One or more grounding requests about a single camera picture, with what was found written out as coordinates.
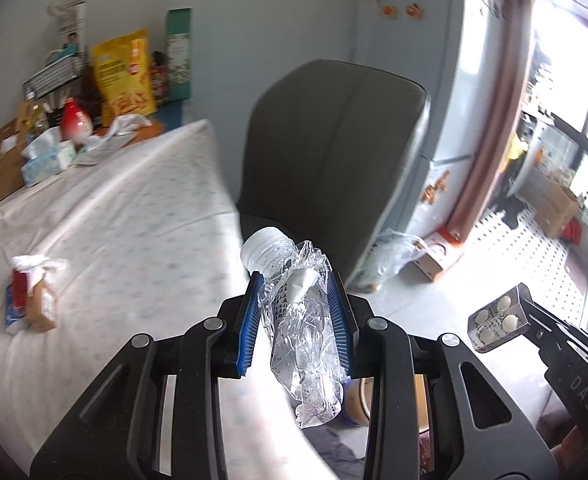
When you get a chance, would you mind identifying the tall white carton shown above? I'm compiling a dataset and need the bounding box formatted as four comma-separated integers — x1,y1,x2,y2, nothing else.
48,0,87,56

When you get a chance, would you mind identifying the clear plastic bag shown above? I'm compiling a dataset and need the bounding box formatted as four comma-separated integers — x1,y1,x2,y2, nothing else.
369,228,427,291

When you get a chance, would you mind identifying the white crumpled cloth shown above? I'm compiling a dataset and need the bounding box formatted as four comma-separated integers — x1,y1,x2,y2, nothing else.
81,114,153,153

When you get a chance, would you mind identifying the small red box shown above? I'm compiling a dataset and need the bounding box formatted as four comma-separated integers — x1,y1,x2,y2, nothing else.
12,270,29,308

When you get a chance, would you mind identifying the orange and brown cardboard box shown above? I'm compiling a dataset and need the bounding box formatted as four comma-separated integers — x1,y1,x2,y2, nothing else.
414,227,467,281

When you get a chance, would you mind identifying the white tissue paper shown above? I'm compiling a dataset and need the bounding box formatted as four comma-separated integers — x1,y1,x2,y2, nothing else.
12,255,69,281

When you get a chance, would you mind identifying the plain brown cardboard box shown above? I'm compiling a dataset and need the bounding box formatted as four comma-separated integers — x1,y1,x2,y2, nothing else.
534,167,580,238

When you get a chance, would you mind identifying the black wire basket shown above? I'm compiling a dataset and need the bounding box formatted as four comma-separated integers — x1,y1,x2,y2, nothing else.
22,55,87,101

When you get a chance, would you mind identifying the flat grey packet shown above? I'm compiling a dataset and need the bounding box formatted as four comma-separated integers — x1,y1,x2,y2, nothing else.
74,137,134,167

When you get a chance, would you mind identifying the white refrigerator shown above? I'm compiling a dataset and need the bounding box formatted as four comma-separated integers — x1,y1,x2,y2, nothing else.
349,0,512,281

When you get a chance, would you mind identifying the red and white bottle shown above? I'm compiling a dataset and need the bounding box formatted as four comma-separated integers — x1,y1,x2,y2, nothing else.
60,99,94,148

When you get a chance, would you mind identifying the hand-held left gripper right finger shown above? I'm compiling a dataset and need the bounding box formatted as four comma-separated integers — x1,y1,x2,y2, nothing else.
326,267,557,480

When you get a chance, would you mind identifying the small brown box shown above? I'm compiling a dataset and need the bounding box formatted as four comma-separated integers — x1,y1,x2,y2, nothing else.
26,280,58,332

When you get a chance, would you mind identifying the grey chair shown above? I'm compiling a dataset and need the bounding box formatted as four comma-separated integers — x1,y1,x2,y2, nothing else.
236,58,432,291

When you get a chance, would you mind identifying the person's right hand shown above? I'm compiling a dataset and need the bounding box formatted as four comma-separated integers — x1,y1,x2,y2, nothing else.
551,425,588,480

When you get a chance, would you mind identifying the brown wooden door frame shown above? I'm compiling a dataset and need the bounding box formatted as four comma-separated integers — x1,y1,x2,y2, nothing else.
449,0,557,241

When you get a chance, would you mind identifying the silver pill blister pack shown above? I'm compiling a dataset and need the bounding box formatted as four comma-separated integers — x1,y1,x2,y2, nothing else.
467,287,532,356

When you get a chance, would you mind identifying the white perforated floor mat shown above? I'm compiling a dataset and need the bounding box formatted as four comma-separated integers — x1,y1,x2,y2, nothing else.
466,207,588,331

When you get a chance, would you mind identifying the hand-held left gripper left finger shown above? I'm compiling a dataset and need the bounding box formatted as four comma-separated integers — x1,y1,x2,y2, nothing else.
31,271,265,480

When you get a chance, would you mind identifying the tall green box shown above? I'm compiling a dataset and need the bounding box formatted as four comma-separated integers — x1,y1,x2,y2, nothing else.
166,8,193,101

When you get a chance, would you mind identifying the crushed clear plastic bottle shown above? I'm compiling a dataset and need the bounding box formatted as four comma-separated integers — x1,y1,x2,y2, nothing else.
241,227,355,428

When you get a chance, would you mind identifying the dark red snack packet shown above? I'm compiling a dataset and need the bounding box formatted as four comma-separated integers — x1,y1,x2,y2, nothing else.
150,51,171,103

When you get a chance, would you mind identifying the blue tissue box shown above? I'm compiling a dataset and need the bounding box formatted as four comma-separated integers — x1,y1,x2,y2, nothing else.
21,127,77,187

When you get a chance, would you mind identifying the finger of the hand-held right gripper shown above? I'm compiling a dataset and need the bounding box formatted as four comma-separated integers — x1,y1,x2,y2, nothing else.
516,284,582,361

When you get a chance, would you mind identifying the yellow snack bag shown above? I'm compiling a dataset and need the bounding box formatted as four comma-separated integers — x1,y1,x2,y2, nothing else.
91,29,159,126

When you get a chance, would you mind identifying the blue and white packet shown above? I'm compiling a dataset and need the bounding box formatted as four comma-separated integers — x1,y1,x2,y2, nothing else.
4,285,27,336

